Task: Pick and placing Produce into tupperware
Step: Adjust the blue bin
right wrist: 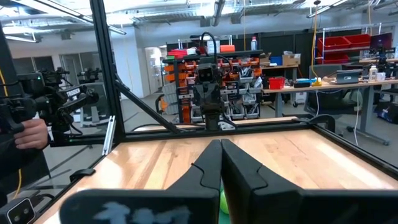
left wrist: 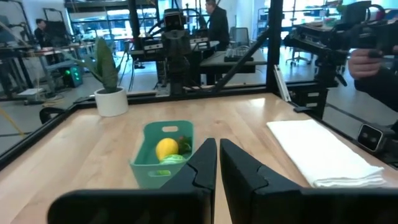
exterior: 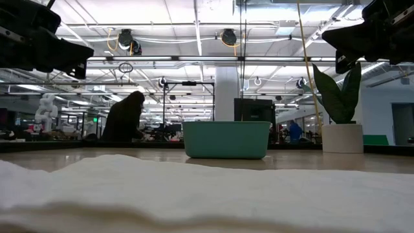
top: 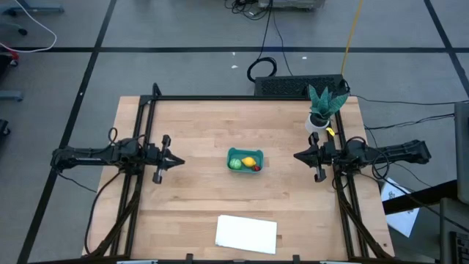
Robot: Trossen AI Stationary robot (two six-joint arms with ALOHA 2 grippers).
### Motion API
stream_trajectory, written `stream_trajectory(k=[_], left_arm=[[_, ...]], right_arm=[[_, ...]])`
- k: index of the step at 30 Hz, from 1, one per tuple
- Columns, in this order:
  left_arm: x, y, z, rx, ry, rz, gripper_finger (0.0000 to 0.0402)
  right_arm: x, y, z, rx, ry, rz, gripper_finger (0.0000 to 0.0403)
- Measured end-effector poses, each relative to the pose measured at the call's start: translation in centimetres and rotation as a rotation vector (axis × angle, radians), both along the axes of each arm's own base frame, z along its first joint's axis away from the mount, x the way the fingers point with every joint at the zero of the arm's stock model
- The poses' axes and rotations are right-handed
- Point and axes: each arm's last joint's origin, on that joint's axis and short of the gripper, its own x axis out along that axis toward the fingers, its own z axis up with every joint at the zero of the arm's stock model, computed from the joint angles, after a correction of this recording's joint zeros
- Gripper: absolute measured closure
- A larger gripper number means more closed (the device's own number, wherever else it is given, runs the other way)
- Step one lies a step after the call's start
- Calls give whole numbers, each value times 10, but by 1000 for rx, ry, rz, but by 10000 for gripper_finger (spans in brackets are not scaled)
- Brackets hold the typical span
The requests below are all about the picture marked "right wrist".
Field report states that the cardboard box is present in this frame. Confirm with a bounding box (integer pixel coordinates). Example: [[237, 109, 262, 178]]
[[282, 53, 302, 67]]

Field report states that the grey stereo camera box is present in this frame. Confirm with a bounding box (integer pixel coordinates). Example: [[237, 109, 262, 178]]
[[0, 197, 37, 224]]

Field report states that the aluminium bracket strip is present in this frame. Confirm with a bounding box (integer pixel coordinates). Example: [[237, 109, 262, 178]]
[[102, 115, 117, 157]]

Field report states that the white plastic bottle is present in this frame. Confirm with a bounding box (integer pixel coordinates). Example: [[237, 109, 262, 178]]
[[368, 65, 378, 83]]

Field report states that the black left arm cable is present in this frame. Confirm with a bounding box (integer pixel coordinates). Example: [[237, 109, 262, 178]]
[[200, 30, 219, 66]]

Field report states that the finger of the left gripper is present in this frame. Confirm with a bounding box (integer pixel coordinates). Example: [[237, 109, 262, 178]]
[[201, 101, 213, 116], [211, 101, 223, 116]]

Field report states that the person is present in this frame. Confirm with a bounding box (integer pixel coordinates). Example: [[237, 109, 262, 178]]
[[0, 133, 52, 206]]

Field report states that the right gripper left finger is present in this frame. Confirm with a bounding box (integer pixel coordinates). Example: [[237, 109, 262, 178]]
[[167, 139, 223, 191]]

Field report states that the wooden work desk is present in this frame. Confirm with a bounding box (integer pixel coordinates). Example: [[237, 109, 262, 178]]
[[261, 78, 398, 146]]

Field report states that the yellow hanging cable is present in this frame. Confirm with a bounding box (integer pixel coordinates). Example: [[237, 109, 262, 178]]
[[311, 2, 320, 79]]

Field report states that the green toy cabbage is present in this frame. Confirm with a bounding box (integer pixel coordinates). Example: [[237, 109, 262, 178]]
[[220, 185, 230, 215]]

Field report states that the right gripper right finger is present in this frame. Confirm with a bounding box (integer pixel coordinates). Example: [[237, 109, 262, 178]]
[[220, 139, 302, 224]]

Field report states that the person's hand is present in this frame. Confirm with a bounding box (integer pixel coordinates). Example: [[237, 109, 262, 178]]
[[14, 119, 50, 151]]

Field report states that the grey laptop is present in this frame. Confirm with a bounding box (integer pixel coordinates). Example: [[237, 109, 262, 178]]
[[335, 69, 363, 85]]

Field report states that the black table clamp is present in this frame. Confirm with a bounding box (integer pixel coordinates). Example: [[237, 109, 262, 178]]
[[68, 168, 96, 183], [292, 113, 337, 133]]

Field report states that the black office chair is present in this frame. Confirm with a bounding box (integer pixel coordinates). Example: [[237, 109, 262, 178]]
[[304, 64, 358, 116]]

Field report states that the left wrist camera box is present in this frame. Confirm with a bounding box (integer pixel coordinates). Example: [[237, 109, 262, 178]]
[[197, 63, 216, 84]]

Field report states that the red storage bin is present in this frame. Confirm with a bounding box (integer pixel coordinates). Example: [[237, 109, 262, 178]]
[[317, 53, 351, 65], [345, 33, 372, 48], [317, 36, 352, 52]]

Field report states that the orange parts bin shelf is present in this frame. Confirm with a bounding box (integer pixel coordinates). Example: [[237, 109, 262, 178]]
[[163, 49, 265, 124]]

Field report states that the small red box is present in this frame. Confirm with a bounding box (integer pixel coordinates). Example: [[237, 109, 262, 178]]
[[268, 77, 286, 91]]

